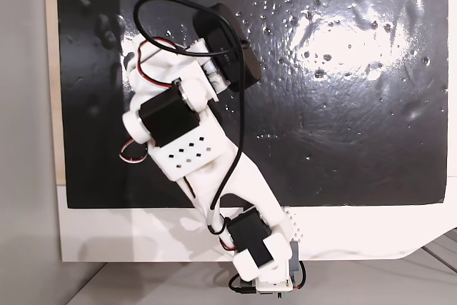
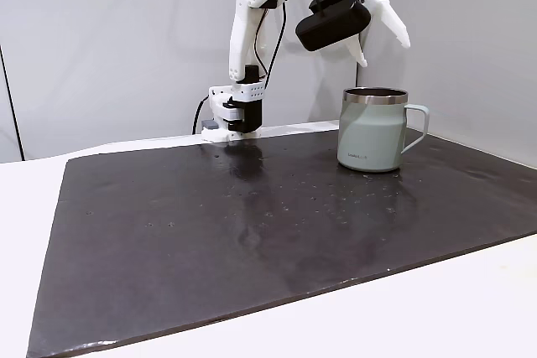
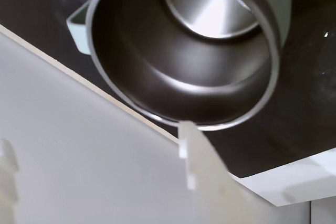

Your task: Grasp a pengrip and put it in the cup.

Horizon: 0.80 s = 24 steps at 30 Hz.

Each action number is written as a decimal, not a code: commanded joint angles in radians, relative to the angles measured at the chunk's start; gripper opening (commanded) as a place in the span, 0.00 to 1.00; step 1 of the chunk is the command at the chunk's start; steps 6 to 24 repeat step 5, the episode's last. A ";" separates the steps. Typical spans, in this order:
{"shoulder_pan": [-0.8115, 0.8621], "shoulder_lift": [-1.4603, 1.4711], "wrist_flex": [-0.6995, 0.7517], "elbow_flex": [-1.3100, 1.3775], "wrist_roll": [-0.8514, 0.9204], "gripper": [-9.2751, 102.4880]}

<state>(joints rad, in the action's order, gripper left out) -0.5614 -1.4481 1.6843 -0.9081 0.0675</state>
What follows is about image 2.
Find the grey-green steel mug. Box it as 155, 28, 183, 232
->
336, 87, 430, 174

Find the black table mat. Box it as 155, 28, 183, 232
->
25, 127, 537, 358

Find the black oval camera box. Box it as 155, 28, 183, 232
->
295, 0, 373, 54

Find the black arm motor cable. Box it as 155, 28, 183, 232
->
250, 0, 289, 87

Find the black base power cable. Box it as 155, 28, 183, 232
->
191, 95, 210, 136

